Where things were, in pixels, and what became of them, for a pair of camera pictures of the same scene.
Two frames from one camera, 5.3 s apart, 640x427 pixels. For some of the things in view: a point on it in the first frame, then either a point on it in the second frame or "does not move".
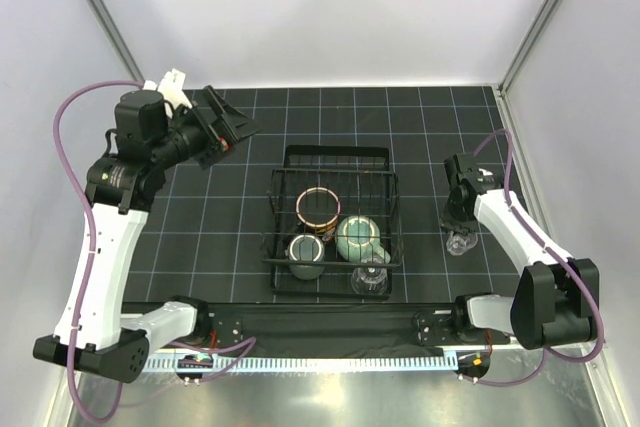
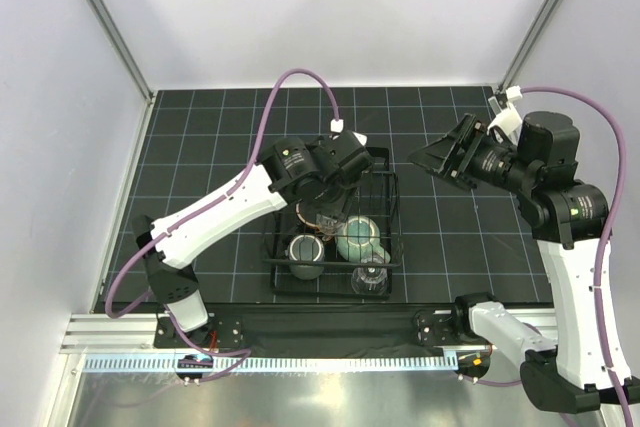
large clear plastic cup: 369,280 does not move
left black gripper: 217,140 → 340,208
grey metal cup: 306,247 does not move
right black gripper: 449,223 → 441,157
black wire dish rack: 334,223 does not move
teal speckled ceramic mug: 357,239 does not move
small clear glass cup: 457,244 → 328,226
